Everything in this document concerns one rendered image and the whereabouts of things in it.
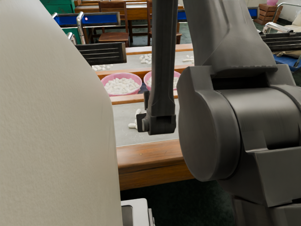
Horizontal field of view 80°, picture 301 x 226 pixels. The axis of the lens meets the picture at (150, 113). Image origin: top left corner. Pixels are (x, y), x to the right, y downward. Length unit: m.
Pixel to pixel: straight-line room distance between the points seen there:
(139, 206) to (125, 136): 0.53
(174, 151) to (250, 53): 0.60
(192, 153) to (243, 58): 0.09
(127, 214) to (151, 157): 0.41
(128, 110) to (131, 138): 0.21
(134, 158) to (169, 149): 0.15
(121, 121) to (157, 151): 0.27
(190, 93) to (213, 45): 0.05
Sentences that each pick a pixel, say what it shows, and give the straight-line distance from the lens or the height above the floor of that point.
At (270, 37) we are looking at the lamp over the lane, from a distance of 1.00.
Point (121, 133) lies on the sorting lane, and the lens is 0.85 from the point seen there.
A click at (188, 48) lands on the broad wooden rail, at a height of 0.76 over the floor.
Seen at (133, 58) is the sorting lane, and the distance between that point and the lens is 1.55.
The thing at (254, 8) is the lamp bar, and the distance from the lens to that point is 1.61.
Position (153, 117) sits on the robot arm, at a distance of 0.44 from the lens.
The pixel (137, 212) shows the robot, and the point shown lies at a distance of 0.33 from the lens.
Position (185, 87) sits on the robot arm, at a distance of 0.17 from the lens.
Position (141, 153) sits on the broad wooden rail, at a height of 0.76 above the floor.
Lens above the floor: 1.35
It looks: 40 degrees down
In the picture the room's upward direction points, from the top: straight up
